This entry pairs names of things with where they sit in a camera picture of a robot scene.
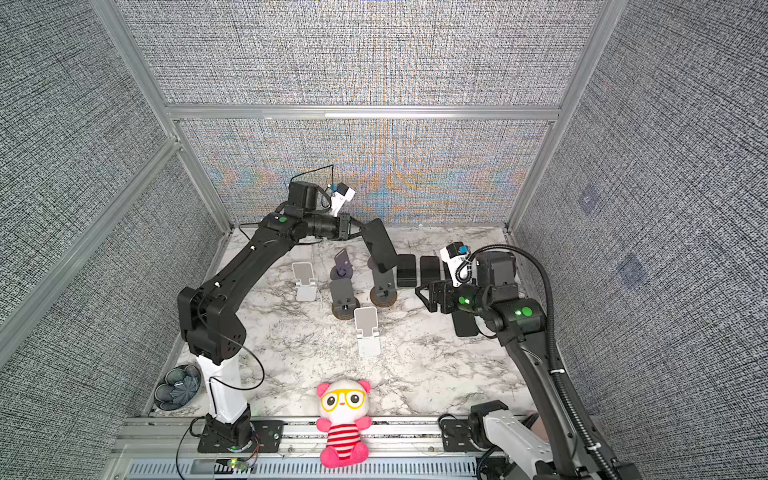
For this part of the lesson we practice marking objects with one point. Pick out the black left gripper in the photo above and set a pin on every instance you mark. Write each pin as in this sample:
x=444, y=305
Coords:
x=343, y=226

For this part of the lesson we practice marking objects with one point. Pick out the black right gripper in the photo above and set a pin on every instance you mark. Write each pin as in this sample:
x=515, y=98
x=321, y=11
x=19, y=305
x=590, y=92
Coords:
x=438, y=288

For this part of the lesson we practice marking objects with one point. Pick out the black phone wooden stand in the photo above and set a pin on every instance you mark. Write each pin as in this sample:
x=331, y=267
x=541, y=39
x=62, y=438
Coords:
x=379, y=245

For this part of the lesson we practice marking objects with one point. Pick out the black front phone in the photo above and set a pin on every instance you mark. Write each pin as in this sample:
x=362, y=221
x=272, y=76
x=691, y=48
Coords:
x=464, y=324

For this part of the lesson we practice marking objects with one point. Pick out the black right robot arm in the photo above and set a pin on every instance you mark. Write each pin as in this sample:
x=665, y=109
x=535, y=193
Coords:
x=504, y=293

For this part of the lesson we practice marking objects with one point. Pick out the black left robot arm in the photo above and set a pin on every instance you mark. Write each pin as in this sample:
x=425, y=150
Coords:
x=208, y=314

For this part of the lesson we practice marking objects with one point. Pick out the round wooden right stand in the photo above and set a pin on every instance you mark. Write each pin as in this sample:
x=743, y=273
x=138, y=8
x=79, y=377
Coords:
x=384, y=292

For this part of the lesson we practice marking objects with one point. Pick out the round dark rear left stand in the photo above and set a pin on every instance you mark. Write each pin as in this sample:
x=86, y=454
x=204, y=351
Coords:
x=342, y=268

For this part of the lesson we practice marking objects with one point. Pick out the white front phone stand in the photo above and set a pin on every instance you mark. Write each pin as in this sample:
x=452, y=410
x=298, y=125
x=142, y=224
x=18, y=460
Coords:
x=367, y=332

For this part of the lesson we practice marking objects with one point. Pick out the white phone stand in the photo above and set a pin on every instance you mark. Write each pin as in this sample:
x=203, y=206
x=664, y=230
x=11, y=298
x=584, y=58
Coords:
x=367, y=332
x=305, y=281

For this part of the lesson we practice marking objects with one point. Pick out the white rear phone stand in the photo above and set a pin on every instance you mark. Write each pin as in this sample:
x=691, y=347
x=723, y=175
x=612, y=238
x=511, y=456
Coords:
x=305, y=281

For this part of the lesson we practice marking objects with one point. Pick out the pink panda plush toy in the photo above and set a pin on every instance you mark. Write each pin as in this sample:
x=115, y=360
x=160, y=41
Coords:
x=343, y=416

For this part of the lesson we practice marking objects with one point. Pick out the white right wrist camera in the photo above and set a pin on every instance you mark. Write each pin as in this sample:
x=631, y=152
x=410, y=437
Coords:
x=455, y=257

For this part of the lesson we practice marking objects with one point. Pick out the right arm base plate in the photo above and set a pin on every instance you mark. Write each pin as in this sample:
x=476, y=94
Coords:
x=456, y=435

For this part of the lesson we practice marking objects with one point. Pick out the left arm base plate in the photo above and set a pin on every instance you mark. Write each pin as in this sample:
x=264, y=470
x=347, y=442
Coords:
x=263, y=435

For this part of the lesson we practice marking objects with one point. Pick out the aluminium front rail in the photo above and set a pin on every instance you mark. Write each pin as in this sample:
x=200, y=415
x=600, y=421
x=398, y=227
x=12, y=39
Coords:
x=399, y=448

